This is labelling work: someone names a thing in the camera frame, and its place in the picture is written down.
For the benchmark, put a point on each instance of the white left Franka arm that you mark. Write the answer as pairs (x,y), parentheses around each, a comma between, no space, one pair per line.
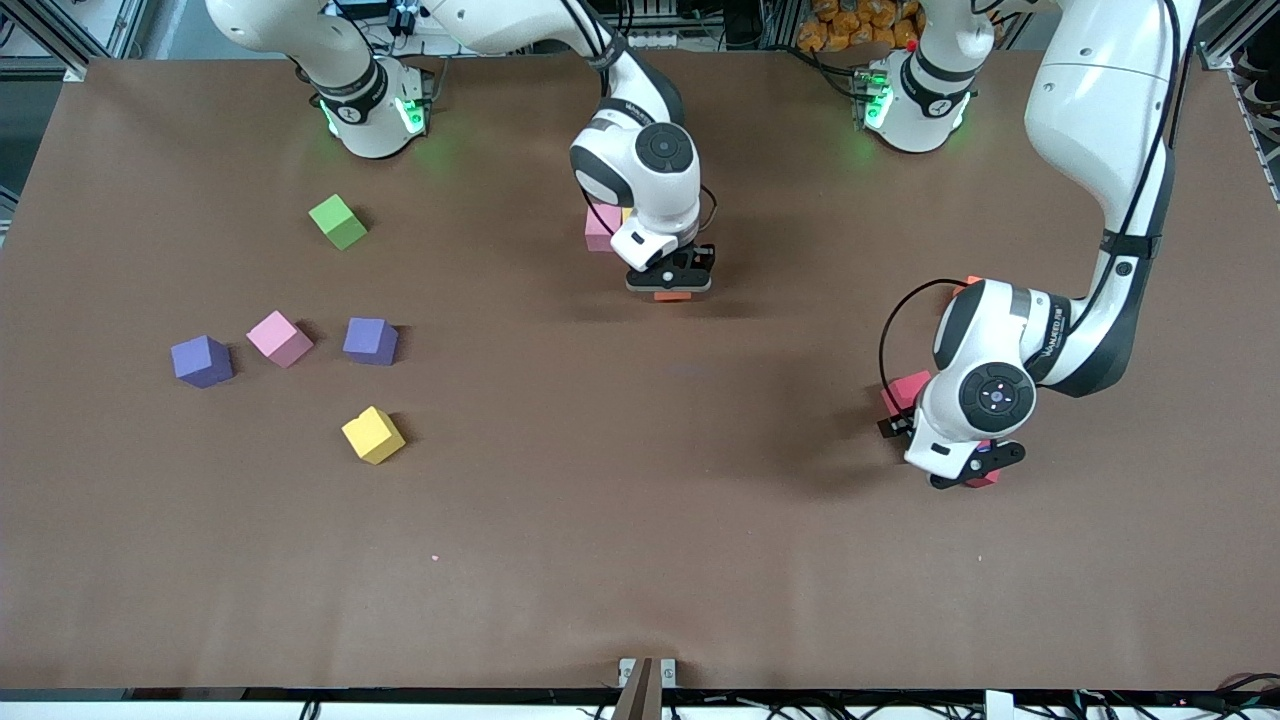
(1100,100)

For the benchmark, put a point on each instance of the aluminium frame profile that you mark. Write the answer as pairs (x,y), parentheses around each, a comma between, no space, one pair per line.
(72,68)
(1215,55)

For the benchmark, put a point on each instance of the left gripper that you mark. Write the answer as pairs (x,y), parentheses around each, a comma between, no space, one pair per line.
(897,425)

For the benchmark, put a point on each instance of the pink foam block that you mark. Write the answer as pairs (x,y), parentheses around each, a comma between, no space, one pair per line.
(275,335)
(600,235)

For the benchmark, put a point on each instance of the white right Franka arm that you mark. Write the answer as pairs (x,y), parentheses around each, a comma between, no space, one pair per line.
(655,205)

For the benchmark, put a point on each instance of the green foam block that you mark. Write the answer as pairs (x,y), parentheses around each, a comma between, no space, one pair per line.
(337,222)

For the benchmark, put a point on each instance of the white power strip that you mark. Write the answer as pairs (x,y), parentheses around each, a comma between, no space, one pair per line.
(405,18)

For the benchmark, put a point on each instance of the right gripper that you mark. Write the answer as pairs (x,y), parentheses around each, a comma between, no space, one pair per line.
(704,254)

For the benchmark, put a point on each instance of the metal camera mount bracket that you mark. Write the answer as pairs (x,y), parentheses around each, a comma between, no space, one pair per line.
(645,690)

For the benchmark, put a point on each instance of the purple foam block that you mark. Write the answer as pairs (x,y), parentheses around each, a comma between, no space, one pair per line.
(200,360)
(370,341)

